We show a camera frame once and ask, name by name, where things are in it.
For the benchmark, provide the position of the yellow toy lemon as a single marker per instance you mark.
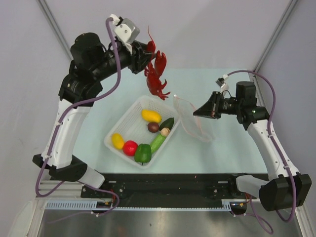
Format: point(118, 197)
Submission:
point(117, 141)

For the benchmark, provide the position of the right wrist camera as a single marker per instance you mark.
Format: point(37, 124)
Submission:
point(222, 83)

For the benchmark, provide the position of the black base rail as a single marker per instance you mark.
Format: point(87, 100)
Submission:
point(190, 190)

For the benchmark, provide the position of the white plastic basket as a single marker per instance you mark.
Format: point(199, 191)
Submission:
point(131, 126)

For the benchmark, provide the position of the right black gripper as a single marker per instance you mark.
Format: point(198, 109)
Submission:
point(211, 108)

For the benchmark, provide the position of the clear zip top bag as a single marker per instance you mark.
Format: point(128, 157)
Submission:
point(191, 124)

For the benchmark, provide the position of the yellow toy mango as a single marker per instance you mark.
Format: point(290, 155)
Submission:
point(151, 116)

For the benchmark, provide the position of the aluminium frame post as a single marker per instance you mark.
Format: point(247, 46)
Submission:
point(47, 12)
point(290, 8)

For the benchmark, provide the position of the red toy lobster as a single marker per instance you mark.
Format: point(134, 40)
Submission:
point(155, 69)

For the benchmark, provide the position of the right aluminium frame post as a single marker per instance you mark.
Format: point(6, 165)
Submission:
point(290, 8)

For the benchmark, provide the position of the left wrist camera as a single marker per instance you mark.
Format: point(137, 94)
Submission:
point(125, 30)

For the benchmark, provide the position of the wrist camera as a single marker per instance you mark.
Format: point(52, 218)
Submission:
point(222, 83)
point(125, 30)

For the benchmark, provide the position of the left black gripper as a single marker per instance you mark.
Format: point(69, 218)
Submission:
point(141, 57)

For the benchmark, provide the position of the green toy bell pepper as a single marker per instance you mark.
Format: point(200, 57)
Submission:
point(143, 153)

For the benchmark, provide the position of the left aluminium frame post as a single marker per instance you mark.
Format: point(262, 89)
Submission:
point(47, 12)

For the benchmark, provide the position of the red toy apple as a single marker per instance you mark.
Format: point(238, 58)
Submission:
point(130, 148)

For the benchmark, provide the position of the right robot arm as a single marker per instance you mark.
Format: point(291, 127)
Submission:
point(286, 187)

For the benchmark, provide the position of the light green toy cucumber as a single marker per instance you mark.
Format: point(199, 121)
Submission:
point(157, 142)

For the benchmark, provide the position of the white slotted cable duct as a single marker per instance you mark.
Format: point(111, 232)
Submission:
point(98, 205)

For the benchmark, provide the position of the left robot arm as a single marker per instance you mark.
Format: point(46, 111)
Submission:
point(92, 62)

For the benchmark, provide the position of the beige toy mushroom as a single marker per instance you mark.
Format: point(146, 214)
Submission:
point(165, 132)

